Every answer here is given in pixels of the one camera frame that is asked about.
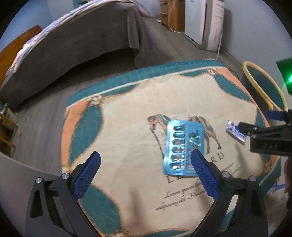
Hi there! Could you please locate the wooden bed headboard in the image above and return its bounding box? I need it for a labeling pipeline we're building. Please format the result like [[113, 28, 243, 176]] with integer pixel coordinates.
[[0, 25, 43, 80]]

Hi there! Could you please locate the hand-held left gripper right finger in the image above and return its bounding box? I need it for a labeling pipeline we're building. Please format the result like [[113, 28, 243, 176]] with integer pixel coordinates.
[[190, 149, 268, 237]]

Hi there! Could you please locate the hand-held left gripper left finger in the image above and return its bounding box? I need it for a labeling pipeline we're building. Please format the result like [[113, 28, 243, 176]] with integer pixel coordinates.
[[25, 151, 102, 237]]

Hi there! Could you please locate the teal wastebasket with yellow rim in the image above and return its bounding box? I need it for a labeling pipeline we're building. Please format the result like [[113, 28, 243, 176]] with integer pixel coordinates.
[[241, 60, 289, 114]]

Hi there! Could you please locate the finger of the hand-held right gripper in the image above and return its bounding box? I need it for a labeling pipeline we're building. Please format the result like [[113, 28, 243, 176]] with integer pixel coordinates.
[[238, 122, 292, 157], [265, 109, 292, 123]]

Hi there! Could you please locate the white fluffy rug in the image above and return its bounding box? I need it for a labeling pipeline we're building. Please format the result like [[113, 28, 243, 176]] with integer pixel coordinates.
[[265, 187, 291, 237]]

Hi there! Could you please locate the small white blue sachet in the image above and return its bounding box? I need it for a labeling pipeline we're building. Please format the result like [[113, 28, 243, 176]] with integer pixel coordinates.
[[225, 120, 248, 145]]

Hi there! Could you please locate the blue printed quilt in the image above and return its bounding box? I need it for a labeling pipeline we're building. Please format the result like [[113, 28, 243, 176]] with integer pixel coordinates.
[[5, 0, 155, 79]]

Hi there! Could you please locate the white power cable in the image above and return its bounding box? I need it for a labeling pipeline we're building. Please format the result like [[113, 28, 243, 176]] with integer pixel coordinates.
[[214, 30, 224, 60]]

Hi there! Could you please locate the bed with grey cover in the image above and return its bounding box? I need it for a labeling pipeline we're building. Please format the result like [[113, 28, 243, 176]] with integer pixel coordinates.
[[0, 0, 155, 110]]

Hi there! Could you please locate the white air purifier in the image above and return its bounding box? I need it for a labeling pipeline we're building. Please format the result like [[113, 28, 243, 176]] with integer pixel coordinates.
[[184, 0, 225, 51]]

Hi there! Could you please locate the wooden cabinet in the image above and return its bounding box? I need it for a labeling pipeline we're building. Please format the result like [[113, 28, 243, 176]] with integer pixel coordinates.
[[159, 0, 186, 32]]

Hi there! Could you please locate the blue pill blister pack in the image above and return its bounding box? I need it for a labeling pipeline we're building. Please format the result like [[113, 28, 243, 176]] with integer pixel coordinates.
[[162, 120, 204, 176]]

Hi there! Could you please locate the wooden nightstand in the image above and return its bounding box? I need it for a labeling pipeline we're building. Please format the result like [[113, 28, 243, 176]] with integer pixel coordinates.
[[0, 102, 19, 158]]

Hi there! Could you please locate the printed teal orange blanket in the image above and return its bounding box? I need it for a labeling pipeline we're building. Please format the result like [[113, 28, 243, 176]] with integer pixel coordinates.
[[60, 59, 282, 237]]

